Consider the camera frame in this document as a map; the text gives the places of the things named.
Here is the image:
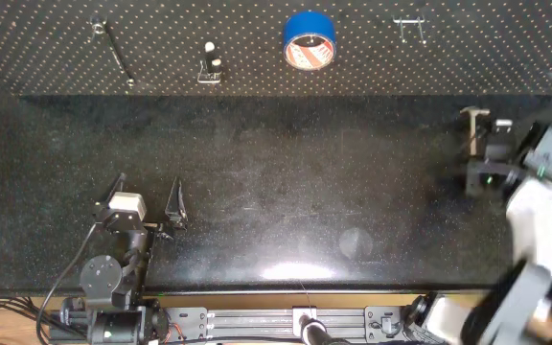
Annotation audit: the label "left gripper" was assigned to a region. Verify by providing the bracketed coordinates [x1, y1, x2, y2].
[92, 172, 190, 239]

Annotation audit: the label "wrench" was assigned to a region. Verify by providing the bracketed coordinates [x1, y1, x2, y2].
[89, 16, 136, 88]

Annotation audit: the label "pliers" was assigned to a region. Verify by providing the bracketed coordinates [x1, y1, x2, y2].
[202, 41, 224, 78]

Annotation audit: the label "roll of blue tape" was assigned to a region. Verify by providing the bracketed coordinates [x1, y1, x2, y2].
[282, 11, 338, 73]

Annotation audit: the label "hammer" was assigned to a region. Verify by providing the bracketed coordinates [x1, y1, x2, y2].
[459, 105, 492, 158]

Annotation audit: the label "black pegboard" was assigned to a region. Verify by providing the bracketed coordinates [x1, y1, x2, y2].
[0, 0, 552, 98]

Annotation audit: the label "metal hook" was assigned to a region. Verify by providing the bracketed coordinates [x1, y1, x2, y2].
[196, 64, 222, 85]
[392, 15, 427, 45]

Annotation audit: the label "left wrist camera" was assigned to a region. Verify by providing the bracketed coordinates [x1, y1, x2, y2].
[107, 191, 148, 218]

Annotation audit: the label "black cable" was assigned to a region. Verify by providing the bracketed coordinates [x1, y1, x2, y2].
[34, 222, 99, 345]

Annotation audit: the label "mounting rail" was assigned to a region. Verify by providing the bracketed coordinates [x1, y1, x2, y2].
[146, 296, 445, 345]

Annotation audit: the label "bundle of black wires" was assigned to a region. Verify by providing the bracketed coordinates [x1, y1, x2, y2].
[0, 295, 42, 332]

